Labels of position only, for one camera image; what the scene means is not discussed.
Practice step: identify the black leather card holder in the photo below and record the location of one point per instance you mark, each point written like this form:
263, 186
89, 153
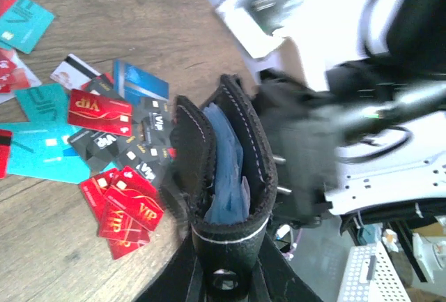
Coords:
225, 174

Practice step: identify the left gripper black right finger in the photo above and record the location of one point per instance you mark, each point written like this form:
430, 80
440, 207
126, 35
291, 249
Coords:
273, 279

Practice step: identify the teal card right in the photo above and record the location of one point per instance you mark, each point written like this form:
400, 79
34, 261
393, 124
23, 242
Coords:
23, 23

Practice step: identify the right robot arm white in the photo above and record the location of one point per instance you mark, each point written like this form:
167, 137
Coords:
352, 99

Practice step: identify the blue card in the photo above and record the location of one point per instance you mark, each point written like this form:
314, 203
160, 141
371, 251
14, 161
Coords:
133, 83

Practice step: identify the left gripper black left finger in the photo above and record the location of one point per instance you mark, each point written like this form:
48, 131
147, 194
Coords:
181, 280

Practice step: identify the red VIP card bottom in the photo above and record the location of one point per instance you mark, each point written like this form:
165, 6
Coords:
135, 195

